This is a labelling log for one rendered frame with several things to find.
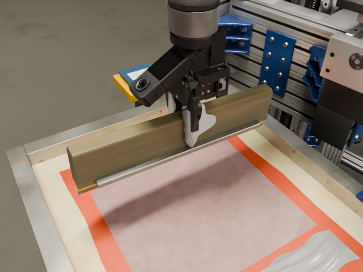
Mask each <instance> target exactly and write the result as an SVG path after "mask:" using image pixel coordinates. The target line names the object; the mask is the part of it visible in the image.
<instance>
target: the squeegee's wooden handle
mask: <svg viewBox="0 0 363 272"><path fill-rule="evenodd" d="M272 94H273V91H272V89H271V88H270V87H269V86H268V85H266V84H261V85H258V86H255V87H251V88H249V89H245V90H242V91H239V92H236V93H233V94H229V95H227V96H223V97H220V98H217V99H214V100H210V101H207V102H205V103H203V104H204V105H205V112H206V114H211V115H215V117H216V123H215V124H214V125H213V126H212V127H210V128H209V129H208V130H206V131H205V132H203V133H202V134H200V135H199V136H198V138H197V141H196V142H198V141H201V140H204V139H206V138H209V137H212V136H214V135H217V134H220V133H223V132H225V131H228V130H231V129H233V128H236V127H239V126H241V125H245V124H247V123H250V122H252V121H255V120H258V121H259V122H261V121H264V120H266V119H267V115H268V111H269V108H270V103H271V99H272ZM185 109H186V108H185ZM185 109H183V110H185ZM183 110H180V111H177V112H173V113H170V114H167V115H164V116H161V117H158V118H154V119H151V120H148V121H145V122H142V123H139V124H136V125H132V126H129V127H126V128H123V129H121V130H117V131H114V132H111V133H108V134H104V135H101V136H98V137H95V138H92V139H89V140H86V141H82V142H79V143H76V144H73V145H70V146H67V148H66V151H67V154H68V159H69V164H70V168H71V173H72V178H73V180H74V182H75V184H76V186H77V188H78V189H82V188H85V187H87V186H91V185H93V184H96V179H98V178H101V177H103V176H106V175H109V174H112V173H114V172H117V171H120V170H123V169H125V168H128V167H131V166H133V165H136V164H139V163H141V162H144V161H147V160H150V159H152V158H155V157H158V156H160V155H163V154H166V153H168V152H171V151H174V150H177V149H179V148H182V147H185V146H187V145H188V144H187V143H186V142H185V140H184V138H185V133H184V127H185V124H184V119H183V113H182V111H183Z"/></svg>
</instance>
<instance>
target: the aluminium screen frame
mask: <svg viewBox="0 0 363 272"><path fill-rule="evenodd" d="M167 114H169V110H168V108H167V103H166V98H163V99H159V100H157V101H156V102H155V103H153V104H152V105H151V106H150V107H145V106H144V105H142V106H138V107H135V108H132V109H130V110H127V111H124V112H121V113H117V114H114V115H111V116H109V117H106V118H103V119H99V120H96V121H93V122H91V123H88V124H85V125H81V126H78V127H75V128H72V129H69V130H66V131H63V132H60V133H57V134H54V135H51V136H48V137H45V138H42V139H39V140H36V141H33V142H30V143H27V144H24V145H21V146H18V147H15V148H12V149H9V150H6V151H5V152H6V156H7V158H8V161H9V164H10V167H11V170H12V173H13V175H14V178H15V181H16V184H17V187H18V190H19V193H20V195H21V198H22V201H23V205H24V207H25V210H26V213H27V216H28V219H29V221H30V224H31V228H32V231H33V233H34V236H35V239H36V242H37V245H38V247H39V251H40V253H41V256H42V259H43V262H44V265H45V268H46V271H47V272H75V271H74V269H73V266H72V264H71V261H70V259H69V256H68V254H67V252H66V249H65V247H64V244H63V241H62V239H61V237H60V234H59V232H58V229H57V227H56V225H55V222H54V220H53V217H52V215H51V213H50V210H49V208H48V205H47V203H46V200H45V198H44V195H43V193H42V190H41V188H40V186H39V183H38V181H37V178H36V176H35V173H34V171H33V169H32V166H33V165H35V164H38V163H41V162H43V161H47V160H49V159H52V158H55V157H58V156H60V155H63V154H66V153H67V151H66V148H67V146H70V145H73V144H76V143H79V142H82V141H86V140H89V139H92V138H95V137H98V136H101V135H104V134H108V133H111V132H114V131H117V130H121V129H123V128H126V127H129V126H132V125H136V124H139V123H142V122H145V121H148V120H151V119H154V118H158V117H161V116H164V115H167ZM255 130H256V131H257V132H258V133H259V134H261V135H262V136H263V137H264V138H265V139H267V140H268V141H269V142H270V143H271V144H272V145H274V146H275V147H276V148H277V149H278V150H280V151H281V152H283V153H284V154H285V155H286V156H287V157H288V158H290V159H291V160H292V161H293V162H294V163H296V164H297V165H298V166H299V167H300V168H302V169H303V170H304V171H305V172H306V173H307V174H309V175H310V176H311V177H312V178H313V179H315V180H316V181H317V182H318V183H320V184H321V185H322V186H323V187H325V188H326V189H327V190H328V191H329V192H330V193H332V194H333V195H334V196H335V197H336V198H338V199H339V200H340V201H341V202H342V203H344V204H345V205H346V206H347V207H348V208H349V209H351V210H352V211H353V212H355V213H356V214H357V215H358V216H359V217H361V218H362V219H363V202H362V201H360V200H359V199H358V198H357V197H356V195H357V194H358V193H359V192H361V191H363V185H362V184H360V183H359V182H357V181H356V180H355V179H353V178H352V177H351V176H350V175H348V174H347V173H346V172H344V171H343V170H342V169H340V168H339V167H338V166H337V165H335V164H334V163H333V162H331V161H330V160H328V159H327V158H326V157H324V156H323V155H322V154H321V153H319V152H318V151H317V150H315V149H314V148H313V147H311V146H310V145H309V144H308V143H306V142H305V141H303V140H302V139H301V138H299V137H298V136H297V135H296V134H294V133H293V132H292V131H290V130H289V129H288V128H286V127H285V126H284V125H283V124H281V123H280V122H279V121H277V120H276V119H274V118H273V117H272V116H270V115H269V114H268V115H267V119H266V120H264V121H263V123H262V125H261V126H260V127H258V128H256V129H255Z"/></svg>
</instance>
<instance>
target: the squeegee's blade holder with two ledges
mask: <svg viewBox="0 0 363 272"><path fill-rule="evenodd" d="M258 127H260V122H259V121H258V120H255V121H252V122H250V123H247V124H245V125H241V126H239V127H236V128H233V129H231V130H228V131H225V132H223V133H220V134H217V135H214V136H212V137H209V138H206V139H204V140H201V141H198V142H196V143H195V145H194V146H193V147H189V145H187V146H185V147H182V148H179V149H177V150H174V151H171V152H168V153H166V154H163V155H160V156H158V157H155V158H152V159H150V160H147V161H144V162H141V163H139V164H136V165H133V166H131V167H128V168H125V169H123V170H120V171H117V172H114V173H112V174H109V175H106V176H103V177H101V178H98V179H96V185H97V186H98V188H102V187H104V186H107V185H109V184H112V183H114V182H117V181H120V180H123V179H125V178H128V177H130V176H133V175H135V174H138V173H141V172H143V171H146V170H148V169H151V168H154V167H157V166H159V165H162V164H164V163H167V162H169V161H172V160H175V159H178V158H180V157H183V156H185V155H188V154H190V153H193V152H196V151H198V150H201V149H203V148H206V147H209V146H212V145H214V144H217V143H219V142H222V141H224V140H227V139H230V138H233V137H235V136H238V135H240V134H243V133H245V132H248V131H251V130H253V129H256V128H258Z"/></svg>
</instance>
